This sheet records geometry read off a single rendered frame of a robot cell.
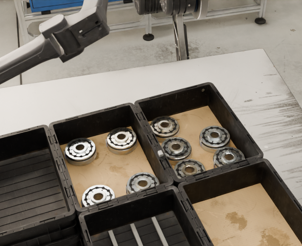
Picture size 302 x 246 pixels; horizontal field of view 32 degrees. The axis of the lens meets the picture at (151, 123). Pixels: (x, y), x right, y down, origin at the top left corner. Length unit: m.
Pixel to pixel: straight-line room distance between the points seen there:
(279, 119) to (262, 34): 1.79
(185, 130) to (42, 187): 0.53
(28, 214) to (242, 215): 0.65
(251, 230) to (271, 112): 0.69
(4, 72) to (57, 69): 2.20
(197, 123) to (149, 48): 1.85
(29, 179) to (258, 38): 2.41
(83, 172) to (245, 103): 0.78
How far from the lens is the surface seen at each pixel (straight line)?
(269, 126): 2.12
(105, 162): 1.79
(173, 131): 1.83
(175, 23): 2.60
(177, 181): 1.59
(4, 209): 1.73
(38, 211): 1.70
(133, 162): 1.78
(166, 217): 1.63
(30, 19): 3.60
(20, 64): 1.39
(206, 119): 1.93
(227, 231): 1.61
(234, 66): 2.39
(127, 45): 3.74
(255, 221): 1.64
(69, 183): 1.61
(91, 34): 1.36
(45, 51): 1.37
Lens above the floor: 2.14
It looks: 43 degrees down
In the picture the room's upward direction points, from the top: 2 degrees counter-clockwise
